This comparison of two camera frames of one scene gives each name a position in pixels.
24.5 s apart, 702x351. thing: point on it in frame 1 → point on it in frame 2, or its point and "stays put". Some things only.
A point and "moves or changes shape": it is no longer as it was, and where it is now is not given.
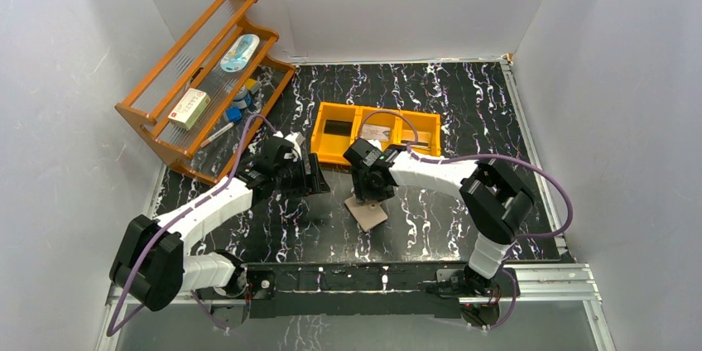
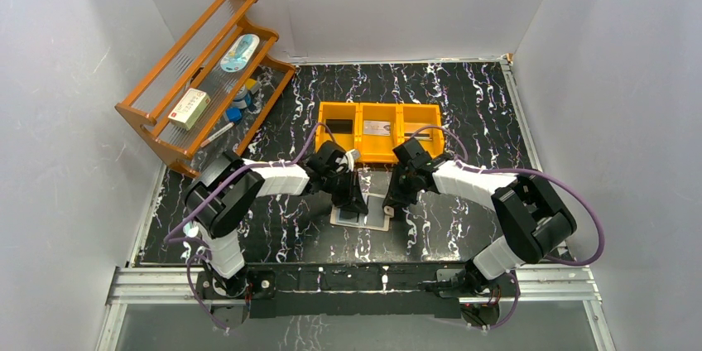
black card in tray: [338, 127] stays put
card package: [368, 214] moves or changes shape
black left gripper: [309, 174] → [344, 185]
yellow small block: [250, 84] stays put
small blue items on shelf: [243, 98] stays put
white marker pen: [217, 134] stays put
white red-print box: [189, 108] stays put
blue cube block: [233, 113] stays put
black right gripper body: [371, 194] → [401, 184]
